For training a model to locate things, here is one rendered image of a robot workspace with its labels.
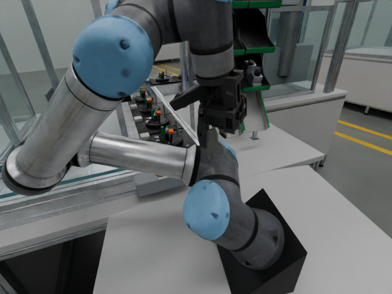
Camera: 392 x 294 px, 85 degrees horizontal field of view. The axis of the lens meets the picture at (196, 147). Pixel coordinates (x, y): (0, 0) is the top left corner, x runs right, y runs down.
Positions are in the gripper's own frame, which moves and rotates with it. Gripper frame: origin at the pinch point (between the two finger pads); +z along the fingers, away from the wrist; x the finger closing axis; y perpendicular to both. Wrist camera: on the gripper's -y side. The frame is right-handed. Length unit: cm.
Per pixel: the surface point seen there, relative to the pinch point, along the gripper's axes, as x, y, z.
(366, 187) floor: 147, 76, 161
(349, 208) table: 25, 38, 41
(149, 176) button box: -2.6, -29.9, 23.9
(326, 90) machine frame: 176, 19, 78
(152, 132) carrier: 26, -54, 31
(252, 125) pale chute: 49, -7, 32
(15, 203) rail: -35, -60, 16
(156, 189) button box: -4.5, -26.1, 27.6
